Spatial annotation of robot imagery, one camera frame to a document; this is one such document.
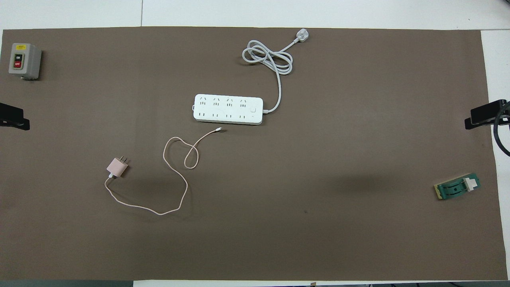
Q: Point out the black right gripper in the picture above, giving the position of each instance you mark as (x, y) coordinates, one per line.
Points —
(505, 113)

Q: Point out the pink charger adapter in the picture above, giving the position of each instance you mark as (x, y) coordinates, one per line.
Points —
(117, 167)

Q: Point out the white power strip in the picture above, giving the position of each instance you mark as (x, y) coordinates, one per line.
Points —
(229, 109)

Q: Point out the brown table mat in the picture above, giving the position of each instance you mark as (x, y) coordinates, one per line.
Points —
(279, 231)

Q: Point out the grey on-off switch box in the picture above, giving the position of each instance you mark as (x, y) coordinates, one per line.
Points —
(30, 59)

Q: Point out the green knife switch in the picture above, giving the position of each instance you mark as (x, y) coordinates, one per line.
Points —
(454, 190)

